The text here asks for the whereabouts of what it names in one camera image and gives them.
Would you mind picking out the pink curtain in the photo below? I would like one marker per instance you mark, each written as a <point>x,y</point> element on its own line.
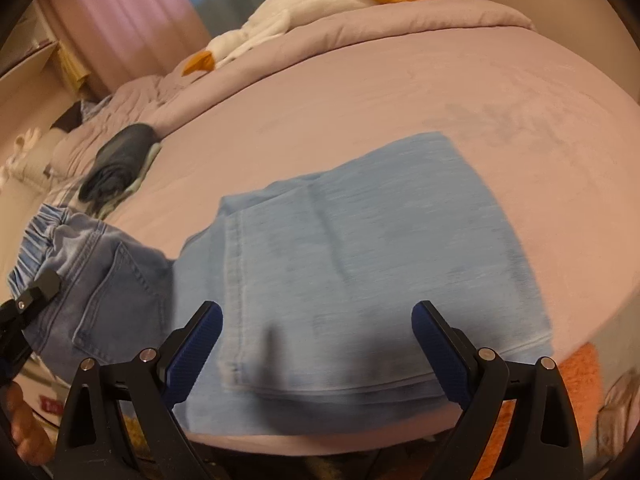
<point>125,15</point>

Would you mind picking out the beige wall shelf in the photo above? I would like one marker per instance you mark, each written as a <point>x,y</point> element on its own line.
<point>35,55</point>

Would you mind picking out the light blue denim pants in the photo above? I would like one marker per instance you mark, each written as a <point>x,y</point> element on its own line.
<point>350,270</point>

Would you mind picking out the dark cloth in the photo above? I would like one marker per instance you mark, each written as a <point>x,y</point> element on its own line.
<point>72,117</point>

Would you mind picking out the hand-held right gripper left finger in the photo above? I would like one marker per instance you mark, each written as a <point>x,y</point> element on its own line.
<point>192,355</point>

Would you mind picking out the plaid pillow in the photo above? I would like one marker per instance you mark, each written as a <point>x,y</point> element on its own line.
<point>72,195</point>

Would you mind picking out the pinkish grey comforter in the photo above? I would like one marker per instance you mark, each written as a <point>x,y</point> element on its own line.
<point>400,25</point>

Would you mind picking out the person's left hand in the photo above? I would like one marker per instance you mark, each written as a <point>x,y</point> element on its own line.
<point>30,430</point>

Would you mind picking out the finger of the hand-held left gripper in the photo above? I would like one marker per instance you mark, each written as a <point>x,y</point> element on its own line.
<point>42,287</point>

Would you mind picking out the white goose plush toy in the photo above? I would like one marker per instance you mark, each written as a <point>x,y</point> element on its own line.
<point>295,7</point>

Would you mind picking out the folded dark grey clothes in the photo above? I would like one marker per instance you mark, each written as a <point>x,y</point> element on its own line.
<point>120,160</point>

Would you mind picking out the folded pale green cloth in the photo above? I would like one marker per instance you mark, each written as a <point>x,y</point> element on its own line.
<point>147,162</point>

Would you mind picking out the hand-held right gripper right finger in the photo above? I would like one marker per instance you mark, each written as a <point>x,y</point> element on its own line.
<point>440,355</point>

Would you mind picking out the small white plush toy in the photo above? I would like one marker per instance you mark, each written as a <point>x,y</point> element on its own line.
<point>22,152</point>

